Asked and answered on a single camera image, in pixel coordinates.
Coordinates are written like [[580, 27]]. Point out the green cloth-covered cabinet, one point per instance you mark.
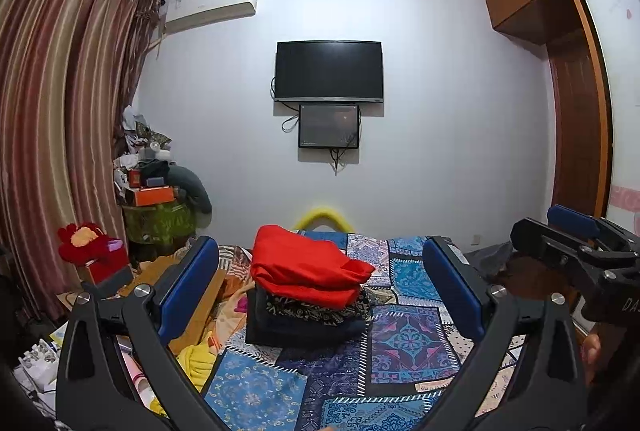
[[160, 221]]

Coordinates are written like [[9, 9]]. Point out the person's right hand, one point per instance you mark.
[[592, 353]]

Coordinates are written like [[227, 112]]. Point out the blue patchwork bedsheet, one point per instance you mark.
[[400, 346]]

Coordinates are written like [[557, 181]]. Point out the white air conditioner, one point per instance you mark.
[[210, 6]]

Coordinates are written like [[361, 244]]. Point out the red zip jacket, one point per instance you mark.
[[300, 266]]

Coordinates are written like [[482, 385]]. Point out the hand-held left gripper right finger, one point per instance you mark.
[[452, 291]]

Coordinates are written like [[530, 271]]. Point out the navy patterned folded garment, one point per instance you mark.
[[310, 311]]

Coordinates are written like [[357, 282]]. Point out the peach patterned cloth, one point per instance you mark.
[[232, 306]]

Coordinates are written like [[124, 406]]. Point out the black wall television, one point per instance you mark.
[[330, 71]]

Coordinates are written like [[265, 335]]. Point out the small black wall monitor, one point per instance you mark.
[[330, 126]]

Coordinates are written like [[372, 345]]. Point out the yellow cloth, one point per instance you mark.
[[200, 361]]

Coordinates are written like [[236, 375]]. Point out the small wooden bed table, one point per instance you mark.
[[155, 267]]

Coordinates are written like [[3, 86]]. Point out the striped brown curtain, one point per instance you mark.
[[60, 111]]

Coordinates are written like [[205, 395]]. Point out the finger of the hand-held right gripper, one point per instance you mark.
[[535, 233], [570, 216]]

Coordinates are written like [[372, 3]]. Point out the brown wooden door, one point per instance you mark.
[[580, 136]]

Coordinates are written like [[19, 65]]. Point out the white sliding wardrobe door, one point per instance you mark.
[[620, 86]]

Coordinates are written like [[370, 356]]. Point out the red plush toy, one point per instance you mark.
[[80, 241]]

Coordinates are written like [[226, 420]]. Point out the pile of household clutter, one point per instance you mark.
[[142, 151]]

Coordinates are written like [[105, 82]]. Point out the dark folded garment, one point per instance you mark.
[[300, 335]]

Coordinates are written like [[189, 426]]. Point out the dark box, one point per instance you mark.
[[107, 280]]

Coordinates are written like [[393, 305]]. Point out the orange box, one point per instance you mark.
[[152, 196]]

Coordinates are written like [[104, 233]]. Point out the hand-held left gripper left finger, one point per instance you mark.
[[190, 291]]

